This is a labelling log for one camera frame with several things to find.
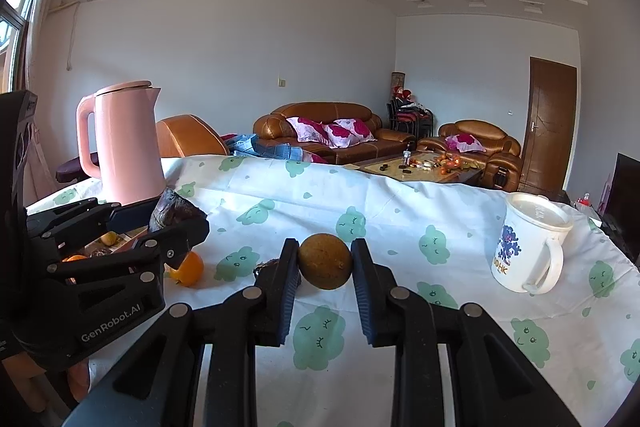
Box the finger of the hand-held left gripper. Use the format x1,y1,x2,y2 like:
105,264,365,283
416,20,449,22
25,197,161,254
45,217,211,289

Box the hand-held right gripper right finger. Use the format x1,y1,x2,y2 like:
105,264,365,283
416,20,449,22
350,238,583,427

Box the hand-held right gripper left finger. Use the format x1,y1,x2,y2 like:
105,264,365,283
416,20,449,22
100,238,301,427

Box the pink tin box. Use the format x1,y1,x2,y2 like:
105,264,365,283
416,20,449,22
60,227,151,265

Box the dark purple mottled item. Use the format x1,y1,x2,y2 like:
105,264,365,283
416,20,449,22
149,188,207,230

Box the yellowish brown lemon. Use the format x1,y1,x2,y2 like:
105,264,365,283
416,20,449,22
298,233,353,292

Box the person's left forearm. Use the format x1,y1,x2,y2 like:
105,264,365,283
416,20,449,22
65,359,92,405

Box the small dark crinkled item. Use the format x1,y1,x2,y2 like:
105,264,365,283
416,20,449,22
252,258,283,280

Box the dark padded chair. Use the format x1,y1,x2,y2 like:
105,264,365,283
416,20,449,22
55,154,103,184

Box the pink electric kettle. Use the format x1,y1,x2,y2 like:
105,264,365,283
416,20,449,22
76,80,167,206

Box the brown leather chair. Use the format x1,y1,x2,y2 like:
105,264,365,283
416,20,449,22
156,114,231,158

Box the cluttered coffee table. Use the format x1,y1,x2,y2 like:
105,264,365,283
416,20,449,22
352,150,488,185

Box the blue jeans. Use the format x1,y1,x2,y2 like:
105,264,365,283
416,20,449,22
222,133,331,165

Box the white printed mug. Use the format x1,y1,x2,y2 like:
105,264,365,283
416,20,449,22
490,193,574,295

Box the pink flowered pillow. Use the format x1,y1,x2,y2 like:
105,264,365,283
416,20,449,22
325,118,377,148
444,133,487,154
286,117,331,146

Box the stacked dark chairs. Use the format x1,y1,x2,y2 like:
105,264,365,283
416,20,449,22
386,97,433,138

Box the brown leather sofa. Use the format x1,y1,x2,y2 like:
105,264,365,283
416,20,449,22
252,102,418,165

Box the brown leather armchair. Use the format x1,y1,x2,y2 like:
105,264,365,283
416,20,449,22
417,120,523,192

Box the window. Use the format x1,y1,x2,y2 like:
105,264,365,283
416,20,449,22
0,0,41,92

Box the light curtain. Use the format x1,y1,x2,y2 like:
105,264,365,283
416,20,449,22
25,0,71,92

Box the brown wooden door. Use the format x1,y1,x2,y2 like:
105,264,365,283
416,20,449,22
520,57,578,192

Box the black television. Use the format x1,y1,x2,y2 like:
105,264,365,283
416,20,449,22
602,153,640,265

